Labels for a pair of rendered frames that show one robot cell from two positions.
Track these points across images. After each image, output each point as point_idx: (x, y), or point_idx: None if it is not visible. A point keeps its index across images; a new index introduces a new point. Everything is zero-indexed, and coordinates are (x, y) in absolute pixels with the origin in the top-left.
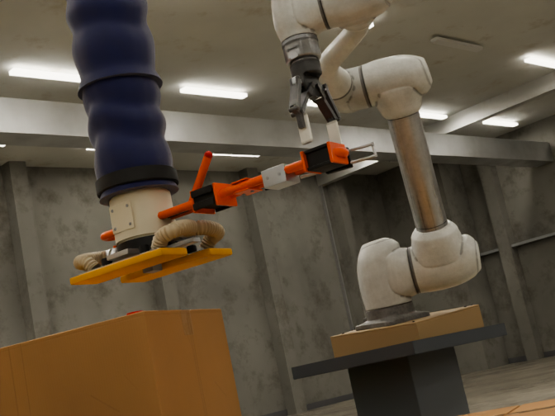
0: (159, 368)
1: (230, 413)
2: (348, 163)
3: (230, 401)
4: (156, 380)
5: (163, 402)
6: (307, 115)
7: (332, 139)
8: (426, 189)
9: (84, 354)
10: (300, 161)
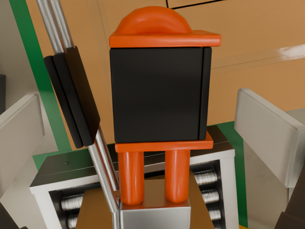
0: (201, 219)
1: (98, 206)
2: (76, 52)
3: (94, 213)
4: (207, 211)
5: (198, 199)
6: (292, 122)
7: (30, 140)
8: None
9: None
10: (189, 152)
